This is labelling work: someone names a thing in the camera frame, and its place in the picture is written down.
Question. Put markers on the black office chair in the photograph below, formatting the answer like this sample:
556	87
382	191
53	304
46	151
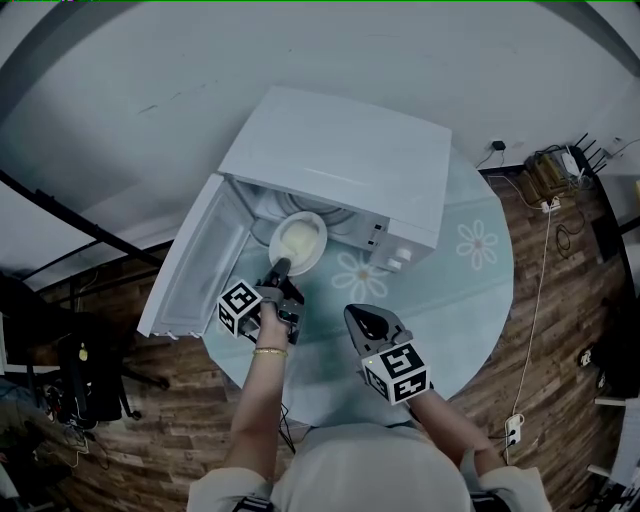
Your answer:
95	375

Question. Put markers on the light green floral tablecloth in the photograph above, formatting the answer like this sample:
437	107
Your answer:
440	325

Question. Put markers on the black wall adapter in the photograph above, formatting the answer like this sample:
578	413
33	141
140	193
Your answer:
498	145

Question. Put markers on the person's left hand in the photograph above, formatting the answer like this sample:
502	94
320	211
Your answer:
272	327

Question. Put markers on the pale yellow food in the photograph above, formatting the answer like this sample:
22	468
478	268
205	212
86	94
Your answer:
300	240

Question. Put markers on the white round plate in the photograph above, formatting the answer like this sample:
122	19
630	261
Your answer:
307	268

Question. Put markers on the person's right forearm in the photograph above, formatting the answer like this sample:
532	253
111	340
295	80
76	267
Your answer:
450	425

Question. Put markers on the white microwave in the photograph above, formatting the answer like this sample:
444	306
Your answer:
340	160

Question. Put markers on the person's left forearm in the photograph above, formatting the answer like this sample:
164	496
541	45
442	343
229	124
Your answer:
260	410

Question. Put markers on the person's beige top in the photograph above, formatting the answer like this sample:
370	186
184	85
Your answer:
370	470

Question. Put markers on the white power strip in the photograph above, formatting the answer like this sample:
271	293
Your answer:
551	204
514	429

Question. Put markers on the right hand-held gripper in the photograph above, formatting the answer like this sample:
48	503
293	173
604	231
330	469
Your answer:
397	367

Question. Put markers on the stack of cardboard boxes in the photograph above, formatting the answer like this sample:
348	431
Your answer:
545	175

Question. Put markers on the router with black antennas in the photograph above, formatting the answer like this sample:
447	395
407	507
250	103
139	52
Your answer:
580	157

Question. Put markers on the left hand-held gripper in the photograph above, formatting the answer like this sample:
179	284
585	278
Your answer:
240	307

